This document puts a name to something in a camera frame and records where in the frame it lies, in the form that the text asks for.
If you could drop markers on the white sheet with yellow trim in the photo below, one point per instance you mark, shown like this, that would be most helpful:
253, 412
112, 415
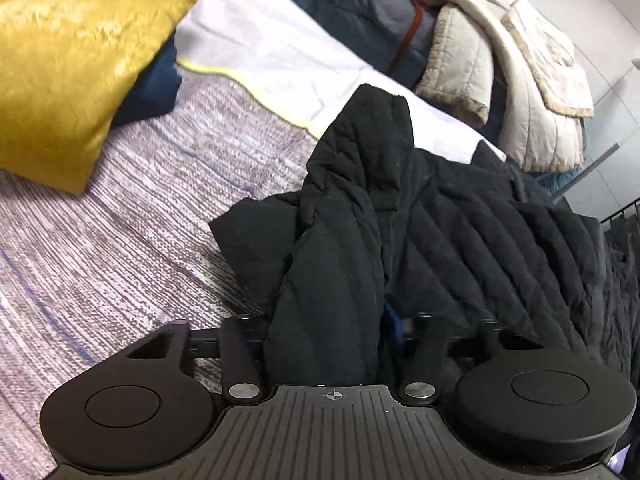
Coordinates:
280, 40

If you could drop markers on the black quilted jacket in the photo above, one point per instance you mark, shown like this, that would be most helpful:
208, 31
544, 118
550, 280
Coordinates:
450, 250

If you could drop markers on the yellow satin pillow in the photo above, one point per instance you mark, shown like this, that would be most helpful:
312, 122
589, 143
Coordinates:
75, 60

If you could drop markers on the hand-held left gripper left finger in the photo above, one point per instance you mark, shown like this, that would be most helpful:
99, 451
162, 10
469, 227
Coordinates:
247, 335

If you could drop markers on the dark teal bedding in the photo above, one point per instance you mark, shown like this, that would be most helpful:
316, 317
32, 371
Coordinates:
370, 40

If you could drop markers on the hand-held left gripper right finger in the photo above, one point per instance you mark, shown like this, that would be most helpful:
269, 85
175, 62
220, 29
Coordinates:
393, 326

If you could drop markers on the cream quilted jacket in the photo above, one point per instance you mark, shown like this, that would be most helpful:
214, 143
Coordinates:
530, 85

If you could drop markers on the navy blue pillow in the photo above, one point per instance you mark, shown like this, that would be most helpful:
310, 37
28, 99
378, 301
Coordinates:
150, 85

